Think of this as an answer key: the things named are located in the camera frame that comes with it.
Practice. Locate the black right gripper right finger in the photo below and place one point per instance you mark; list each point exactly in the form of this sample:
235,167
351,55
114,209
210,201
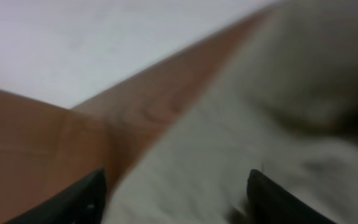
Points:
269,203

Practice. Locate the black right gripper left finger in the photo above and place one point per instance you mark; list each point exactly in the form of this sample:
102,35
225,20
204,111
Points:
81,203

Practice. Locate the khaki green shorts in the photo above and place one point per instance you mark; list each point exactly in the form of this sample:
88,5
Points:
285,107

